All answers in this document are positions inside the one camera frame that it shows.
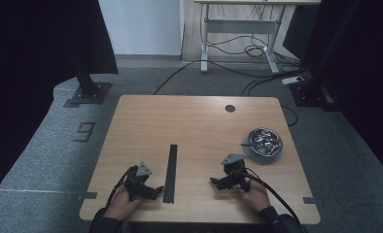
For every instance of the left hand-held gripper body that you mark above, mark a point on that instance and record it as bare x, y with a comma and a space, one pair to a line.
137, 181

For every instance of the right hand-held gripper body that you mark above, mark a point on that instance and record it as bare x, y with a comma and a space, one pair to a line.
235, 170

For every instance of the black aluminium profile bar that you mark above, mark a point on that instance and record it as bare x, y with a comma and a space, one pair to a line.
170, 171

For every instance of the person's left hand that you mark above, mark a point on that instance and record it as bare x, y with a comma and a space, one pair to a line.
121, 205

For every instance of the person's right hand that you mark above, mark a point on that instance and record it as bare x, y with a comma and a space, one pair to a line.
256, 197

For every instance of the steel bowl with grey base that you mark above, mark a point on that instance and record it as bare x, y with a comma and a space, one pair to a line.
261, 158

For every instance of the pile of shiny metal parts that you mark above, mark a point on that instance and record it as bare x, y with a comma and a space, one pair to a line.
264, 141

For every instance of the white power strip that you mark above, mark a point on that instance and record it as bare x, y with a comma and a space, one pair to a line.
292, 80

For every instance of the black curtain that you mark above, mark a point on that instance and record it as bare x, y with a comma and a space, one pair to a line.
374, 81
34, 64

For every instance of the black stand with base plate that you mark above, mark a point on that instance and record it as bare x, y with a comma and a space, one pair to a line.
89, 92

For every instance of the black metal frame stand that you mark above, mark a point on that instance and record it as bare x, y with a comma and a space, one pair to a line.
312, 90

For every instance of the white desk frame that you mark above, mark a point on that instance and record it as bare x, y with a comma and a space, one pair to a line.
241, 26

